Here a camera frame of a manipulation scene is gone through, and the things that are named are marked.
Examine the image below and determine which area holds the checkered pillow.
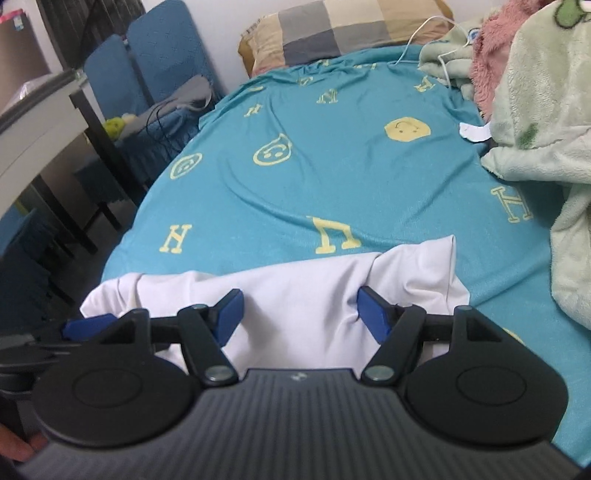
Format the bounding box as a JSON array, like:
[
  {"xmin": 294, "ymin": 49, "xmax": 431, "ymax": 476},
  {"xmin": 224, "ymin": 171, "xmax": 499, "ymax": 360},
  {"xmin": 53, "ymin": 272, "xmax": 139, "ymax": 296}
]
[{"xmin": 238, "ymin": 0, "xmax": 455, "ymax": 78}]

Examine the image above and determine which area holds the person's left forearm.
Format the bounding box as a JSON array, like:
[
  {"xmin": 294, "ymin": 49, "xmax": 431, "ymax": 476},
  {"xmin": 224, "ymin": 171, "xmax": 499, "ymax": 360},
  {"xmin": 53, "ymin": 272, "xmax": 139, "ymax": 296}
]
[{"xmin": 0, "ymin": 427, "xmax": 47, "ymax": 464}]

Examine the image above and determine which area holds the teal printed bed sheet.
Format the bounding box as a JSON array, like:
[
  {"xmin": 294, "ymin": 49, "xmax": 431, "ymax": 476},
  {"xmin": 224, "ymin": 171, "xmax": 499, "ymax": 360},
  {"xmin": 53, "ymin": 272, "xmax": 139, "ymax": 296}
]
[{"xmin": 99, "ymin": 44, "xmax": 591, "ymax": 467}]

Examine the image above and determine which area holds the black cable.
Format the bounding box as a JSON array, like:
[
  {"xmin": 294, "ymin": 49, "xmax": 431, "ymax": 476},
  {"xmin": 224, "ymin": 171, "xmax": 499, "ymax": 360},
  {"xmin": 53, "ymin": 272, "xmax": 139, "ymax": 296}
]
[{"xmin": 145, "ymin": 104, "xmax": 185, "ymax": 158}]

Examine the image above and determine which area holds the small white cloth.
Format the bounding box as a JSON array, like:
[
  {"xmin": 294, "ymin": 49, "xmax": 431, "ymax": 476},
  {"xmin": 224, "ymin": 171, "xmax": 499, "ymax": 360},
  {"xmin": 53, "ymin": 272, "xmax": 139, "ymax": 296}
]
[{"xmin": 459, "ymin": 121, "xmax": 494, "ymax": 143}]

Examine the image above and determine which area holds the tall blue covered chair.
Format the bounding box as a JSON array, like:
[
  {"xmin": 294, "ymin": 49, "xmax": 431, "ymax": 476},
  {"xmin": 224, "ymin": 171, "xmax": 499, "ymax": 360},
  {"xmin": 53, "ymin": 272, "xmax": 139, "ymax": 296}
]
[{"xmin": 127, "ymin": 0, "xmax": 227, "ymax": 185}]

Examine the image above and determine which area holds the white desk with black legs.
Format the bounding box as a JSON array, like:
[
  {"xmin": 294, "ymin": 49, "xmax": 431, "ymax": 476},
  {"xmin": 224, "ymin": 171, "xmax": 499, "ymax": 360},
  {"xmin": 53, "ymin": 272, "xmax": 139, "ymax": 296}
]
[{"xmin": 0, "ymin": 69, "xmax": 127, "ymax": 259}]

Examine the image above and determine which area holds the dark curtain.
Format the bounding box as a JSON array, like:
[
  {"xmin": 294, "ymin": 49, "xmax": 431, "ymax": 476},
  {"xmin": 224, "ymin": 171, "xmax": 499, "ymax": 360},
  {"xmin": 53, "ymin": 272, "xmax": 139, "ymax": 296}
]
[{"xmin": 37, "ymin": 0, "xmax": 145, "ymax": 70}]

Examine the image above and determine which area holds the white charging cable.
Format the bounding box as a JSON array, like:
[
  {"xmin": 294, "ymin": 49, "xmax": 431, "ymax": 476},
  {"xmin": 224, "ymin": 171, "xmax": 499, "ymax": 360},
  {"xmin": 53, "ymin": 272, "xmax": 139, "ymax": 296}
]
[{"xmin": 390, "ymin": 16, "xmax": 472, "ymax": 88}]

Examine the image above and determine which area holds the clear plastic bag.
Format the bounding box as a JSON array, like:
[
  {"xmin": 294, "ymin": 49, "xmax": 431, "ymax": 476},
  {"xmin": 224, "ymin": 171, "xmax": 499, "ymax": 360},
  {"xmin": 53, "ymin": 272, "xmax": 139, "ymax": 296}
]
[{"xmin": 0, "ymin": 76, "xmax": 52, "ymax": 115}]

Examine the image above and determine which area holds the green fleece blanket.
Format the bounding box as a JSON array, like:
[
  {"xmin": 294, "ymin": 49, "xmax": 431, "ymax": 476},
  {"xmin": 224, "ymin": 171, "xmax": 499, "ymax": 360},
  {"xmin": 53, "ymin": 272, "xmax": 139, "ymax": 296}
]
[{"xmin": 418, "ymin": 0, "xmax": 591, "ymax": 330}]

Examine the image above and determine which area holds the short blue covered chair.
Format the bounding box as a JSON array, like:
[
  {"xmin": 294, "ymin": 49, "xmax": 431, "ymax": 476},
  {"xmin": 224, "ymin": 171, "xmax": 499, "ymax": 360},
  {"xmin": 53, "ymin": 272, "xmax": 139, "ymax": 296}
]
[{"xmin": 83, "ymin": 34, "xmax": 153, "ymax": 123}]

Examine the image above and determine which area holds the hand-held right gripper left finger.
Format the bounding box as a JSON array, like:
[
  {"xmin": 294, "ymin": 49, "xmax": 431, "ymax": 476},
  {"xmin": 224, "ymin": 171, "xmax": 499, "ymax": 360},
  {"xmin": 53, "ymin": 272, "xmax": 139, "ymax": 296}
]
[{"xmin": 96, "ymin": 288, "xmax": 245, "ymax": 387}]

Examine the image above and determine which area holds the grey cloth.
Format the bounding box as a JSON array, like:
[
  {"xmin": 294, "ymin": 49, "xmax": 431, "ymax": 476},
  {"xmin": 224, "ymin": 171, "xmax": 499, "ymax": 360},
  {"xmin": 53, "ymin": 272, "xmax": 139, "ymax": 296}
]
[{"xmin": 148, "ymin": 76, "xmax": 215, "ymax": 121}]

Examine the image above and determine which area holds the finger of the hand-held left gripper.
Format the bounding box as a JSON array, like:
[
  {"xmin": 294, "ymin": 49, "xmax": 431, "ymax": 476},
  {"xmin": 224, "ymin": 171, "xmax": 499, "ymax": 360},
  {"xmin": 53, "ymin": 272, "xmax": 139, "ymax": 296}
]
[{"xmin": 62, "ymin": 313, "xmax": 122, "ymax": 341}]

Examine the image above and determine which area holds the white t-shirt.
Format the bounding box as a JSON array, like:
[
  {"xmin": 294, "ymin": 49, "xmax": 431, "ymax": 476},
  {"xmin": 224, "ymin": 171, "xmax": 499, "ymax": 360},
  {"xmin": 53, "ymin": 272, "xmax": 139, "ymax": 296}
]
[{"xmin": 79, "ymin": 234, "xmax": 471, "ymax": 374}]

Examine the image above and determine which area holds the yellow green plush toy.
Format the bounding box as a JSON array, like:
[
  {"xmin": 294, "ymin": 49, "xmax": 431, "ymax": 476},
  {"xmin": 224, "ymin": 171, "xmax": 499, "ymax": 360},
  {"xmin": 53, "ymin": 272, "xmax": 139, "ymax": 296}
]
[{"xmin": 104, "ymin": 113, "xmax": 137, "ymax": 139}]

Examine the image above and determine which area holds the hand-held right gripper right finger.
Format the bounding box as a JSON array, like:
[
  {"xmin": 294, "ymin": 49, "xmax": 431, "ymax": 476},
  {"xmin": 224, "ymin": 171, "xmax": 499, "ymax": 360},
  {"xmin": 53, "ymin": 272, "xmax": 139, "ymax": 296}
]
[{"xmin": 358, "ymin": 285, "xmax": 504, "ymax": 385}]

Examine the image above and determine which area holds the pink fluffy cloth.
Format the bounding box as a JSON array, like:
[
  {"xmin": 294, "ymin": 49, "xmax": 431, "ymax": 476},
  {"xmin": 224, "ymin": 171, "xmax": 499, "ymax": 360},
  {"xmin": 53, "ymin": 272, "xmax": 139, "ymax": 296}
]
[{"xmin": 468, "ymin": 0, "xmax": 532, "ymax": 116}]

